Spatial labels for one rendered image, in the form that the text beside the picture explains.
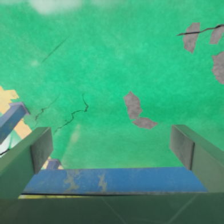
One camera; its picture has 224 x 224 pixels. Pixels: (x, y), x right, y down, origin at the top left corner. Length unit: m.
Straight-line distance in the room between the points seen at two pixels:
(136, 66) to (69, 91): 0.46
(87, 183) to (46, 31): 0.77
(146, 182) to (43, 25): 0.88
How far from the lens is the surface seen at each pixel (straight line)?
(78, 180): 0.66
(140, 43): 0.91
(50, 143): 0.17
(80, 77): 1.01
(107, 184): 0.61
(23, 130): 1.52
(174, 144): 0.17
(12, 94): 1.31
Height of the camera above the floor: 0.88
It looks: 51 degrees down
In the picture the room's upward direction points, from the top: 172 degrees counter-clockwise
